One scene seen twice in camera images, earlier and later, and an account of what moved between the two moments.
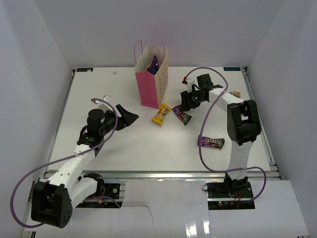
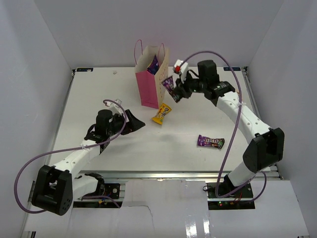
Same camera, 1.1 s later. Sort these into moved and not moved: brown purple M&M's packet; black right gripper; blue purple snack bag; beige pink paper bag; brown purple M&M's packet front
Moved: black right gripper; brown purple M&M's packet
Not moved: blue purple snack bag; beige pink paper bag; brown purple M&M's packet front
